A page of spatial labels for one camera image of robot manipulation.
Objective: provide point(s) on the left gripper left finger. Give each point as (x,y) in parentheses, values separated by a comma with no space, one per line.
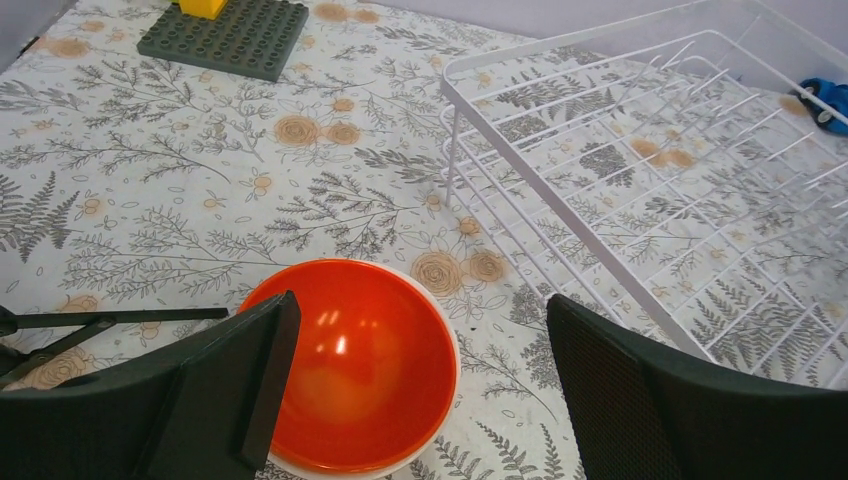
(204,407)

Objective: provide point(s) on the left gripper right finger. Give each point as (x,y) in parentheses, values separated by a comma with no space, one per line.
(642,410)

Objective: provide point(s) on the orange bowl front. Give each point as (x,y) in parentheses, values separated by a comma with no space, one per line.
(364,371)

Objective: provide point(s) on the white pink bowl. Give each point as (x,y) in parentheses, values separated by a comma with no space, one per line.
(444,411)

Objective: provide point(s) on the floral tablecloth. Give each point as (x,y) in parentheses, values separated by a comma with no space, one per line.
(131,182)

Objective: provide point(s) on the dark grey baseplate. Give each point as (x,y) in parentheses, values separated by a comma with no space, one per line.
(248,38)

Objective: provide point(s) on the blue toy block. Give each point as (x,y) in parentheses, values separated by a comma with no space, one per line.
(824,99)

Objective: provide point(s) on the yellow toy block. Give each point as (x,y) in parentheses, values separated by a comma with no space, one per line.
(206,9)

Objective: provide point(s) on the white wire dish rack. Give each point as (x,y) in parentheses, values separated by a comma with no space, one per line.
(663,170)

